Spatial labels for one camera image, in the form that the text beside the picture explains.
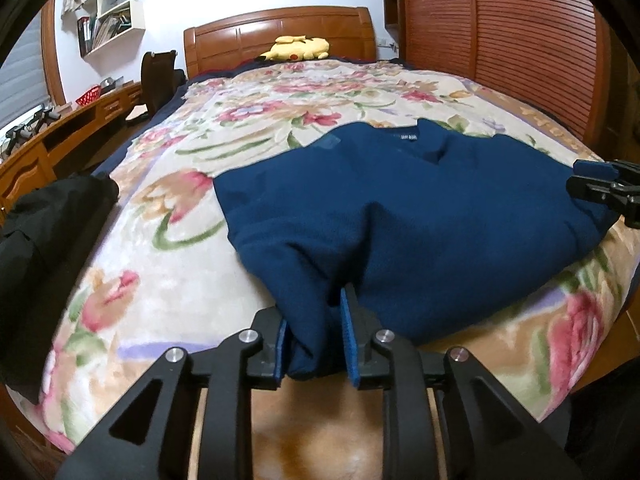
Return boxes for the wooden louvred wardrobe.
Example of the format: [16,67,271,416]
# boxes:
[381,0,640,161]

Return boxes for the dark brown chair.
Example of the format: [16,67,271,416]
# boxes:
[125,50,187,126]

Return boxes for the grey window blind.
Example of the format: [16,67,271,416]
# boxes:
[0,10,56,133]

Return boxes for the blue knit sweater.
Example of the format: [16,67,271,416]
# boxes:
[214,119,621,382]

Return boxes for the yellow plush toy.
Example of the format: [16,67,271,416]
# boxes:
[257,35,331,64]

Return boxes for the black tools on desk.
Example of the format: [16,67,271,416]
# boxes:
[0,106,62,157]

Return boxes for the wooden desk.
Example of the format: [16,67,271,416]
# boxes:
[0,82,146,221]

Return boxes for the wooden bed headboard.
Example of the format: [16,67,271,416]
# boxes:
[182,6,377,81]

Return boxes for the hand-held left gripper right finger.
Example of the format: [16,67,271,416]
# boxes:
[340,285,583,480]

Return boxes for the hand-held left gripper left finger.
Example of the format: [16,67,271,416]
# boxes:
[52,307,291,480]

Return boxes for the black cloth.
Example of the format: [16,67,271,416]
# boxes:
[0,174,121,403]

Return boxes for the white wall shelf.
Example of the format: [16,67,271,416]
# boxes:
[60,0,147,58]

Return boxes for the floral blanket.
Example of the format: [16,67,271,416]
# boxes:
[37,57,640,480]

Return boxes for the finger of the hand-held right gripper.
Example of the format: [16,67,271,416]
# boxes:
[566,176,640,229]
[572,158,640,183]

